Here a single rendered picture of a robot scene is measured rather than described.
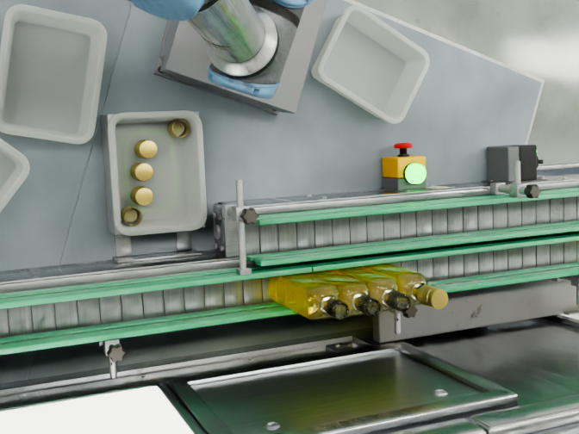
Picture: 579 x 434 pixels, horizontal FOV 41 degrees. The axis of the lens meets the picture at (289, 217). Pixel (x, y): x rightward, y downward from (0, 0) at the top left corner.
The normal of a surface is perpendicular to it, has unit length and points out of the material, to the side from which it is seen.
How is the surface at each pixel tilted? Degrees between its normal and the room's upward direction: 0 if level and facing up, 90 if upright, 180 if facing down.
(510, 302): 0
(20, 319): 0
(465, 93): 0
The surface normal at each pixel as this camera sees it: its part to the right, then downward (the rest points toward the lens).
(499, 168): -0.92, 0.08
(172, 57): 0.38, 0.10
